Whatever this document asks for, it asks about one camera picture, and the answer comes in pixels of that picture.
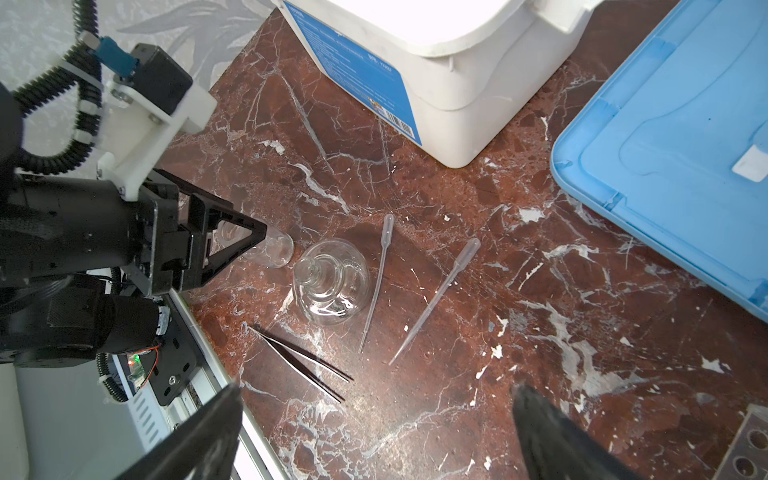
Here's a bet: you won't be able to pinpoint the white plastic storage bin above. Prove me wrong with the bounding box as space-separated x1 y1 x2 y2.
277 1 596 169

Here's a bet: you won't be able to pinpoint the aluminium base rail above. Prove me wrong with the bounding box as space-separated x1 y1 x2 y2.
119 291 288 479

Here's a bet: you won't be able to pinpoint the green circuit board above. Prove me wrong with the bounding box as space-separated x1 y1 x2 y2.
126 354 148 392

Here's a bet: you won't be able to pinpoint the clear acrylic test tube rack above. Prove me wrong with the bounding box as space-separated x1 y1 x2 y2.
713 404 767 480

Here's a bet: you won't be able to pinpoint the black metal tweezers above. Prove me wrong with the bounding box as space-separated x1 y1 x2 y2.
246 325 353 404

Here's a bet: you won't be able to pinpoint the clear plastic pipette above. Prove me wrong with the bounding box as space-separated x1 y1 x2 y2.
388 238 481 366
358 213 395 354

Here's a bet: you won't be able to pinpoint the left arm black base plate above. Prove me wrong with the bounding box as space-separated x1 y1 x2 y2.
148 295 203 407

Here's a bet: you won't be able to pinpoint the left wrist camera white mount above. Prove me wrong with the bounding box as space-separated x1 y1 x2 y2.
80 32 218 202

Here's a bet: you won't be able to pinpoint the small clear glass beaker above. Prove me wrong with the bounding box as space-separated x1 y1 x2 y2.
213 221 294 268

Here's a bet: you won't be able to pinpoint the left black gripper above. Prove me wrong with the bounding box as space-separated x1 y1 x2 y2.
1 170 268 296

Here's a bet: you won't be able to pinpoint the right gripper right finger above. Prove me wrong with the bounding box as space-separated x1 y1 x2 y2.
512 384 639 479

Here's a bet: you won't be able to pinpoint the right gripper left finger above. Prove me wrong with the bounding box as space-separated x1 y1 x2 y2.
117 384 243 479

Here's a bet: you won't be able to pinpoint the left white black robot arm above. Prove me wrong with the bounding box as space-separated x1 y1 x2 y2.
1 1 268 368

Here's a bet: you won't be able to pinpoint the blue plastic bin lid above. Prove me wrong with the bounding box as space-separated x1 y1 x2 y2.
550 1 767 319

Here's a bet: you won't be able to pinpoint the clear glass alcohol lamp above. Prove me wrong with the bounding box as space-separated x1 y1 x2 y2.
293 238 372 327

